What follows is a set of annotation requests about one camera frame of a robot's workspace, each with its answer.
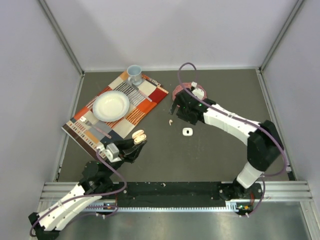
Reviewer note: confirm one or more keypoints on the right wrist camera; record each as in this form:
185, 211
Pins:
197, 90

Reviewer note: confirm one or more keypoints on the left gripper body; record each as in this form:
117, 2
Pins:
124, 158

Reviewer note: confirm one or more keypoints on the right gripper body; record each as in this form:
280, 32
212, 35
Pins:
183, 113

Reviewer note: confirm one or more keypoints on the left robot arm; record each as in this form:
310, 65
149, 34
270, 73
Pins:
100, 179

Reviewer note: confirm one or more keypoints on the beige earbuds charging case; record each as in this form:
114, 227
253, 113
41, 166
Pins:
139, 136

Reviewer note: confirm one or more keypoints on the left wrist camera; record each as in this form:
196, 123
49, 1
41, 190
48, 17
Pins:
111, 152

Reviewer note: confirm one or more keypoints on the white earbuds charging case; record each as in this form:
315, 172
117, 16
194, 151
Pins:
187, 131

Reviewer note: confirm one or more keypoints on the light blue cup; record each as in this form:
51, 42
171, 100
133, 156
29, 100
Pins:
135, 75

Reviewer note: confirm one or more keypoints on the fork with pink handle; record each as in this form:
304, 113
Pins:
88, 123

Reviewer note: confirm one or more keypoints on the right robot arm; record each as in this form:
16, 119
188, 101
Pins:
262, 140

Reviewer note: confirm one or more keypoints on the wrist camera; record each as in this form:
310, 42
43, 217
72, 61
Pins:
111, 152
197, 90

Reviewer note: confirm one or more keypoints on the white bowl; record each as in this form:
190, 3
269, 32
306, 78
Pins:
111, 106

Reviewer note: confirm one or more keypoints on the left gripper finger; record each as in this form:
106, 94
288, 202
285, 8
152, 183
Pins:
141, 145
121, 146

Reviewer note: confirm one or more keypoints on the pink dotted plate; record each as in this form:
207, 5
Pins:
180, 88

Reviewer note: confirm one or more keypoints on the knife with pink handle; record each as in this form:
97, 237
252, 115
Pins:
138, 90

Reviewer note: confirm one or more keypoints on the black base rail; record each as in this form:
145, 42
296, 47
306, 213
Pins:
173, 195

